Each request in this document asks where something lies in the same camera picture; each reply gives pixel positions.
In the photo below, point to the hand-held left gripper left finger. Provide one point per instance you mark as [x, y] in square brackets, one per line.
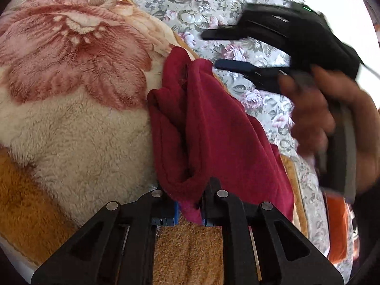
[169, 207]

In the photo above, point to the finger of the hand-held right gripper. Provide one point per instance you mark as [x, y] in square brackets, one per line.
[246, 69]
[225, 32]

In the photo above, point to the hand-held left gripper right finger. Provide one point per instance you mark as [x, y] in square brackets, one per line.
[213, 202]

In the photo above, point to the red sweater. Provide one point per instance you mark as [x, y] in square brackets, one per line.
[213, 130]

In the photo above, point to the person's right hand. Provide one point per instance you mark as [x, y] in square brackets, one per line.
[308, 115]

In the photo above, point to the floral bedsheet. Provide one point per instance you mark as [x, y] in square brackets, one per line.
[184, 6]

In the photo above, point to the brown cream plush blanket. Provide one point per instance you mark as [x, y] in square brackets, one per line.
[74, 124]

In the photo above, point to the orange fabric item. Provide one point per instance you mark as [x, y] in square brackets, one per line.
[337, 231]

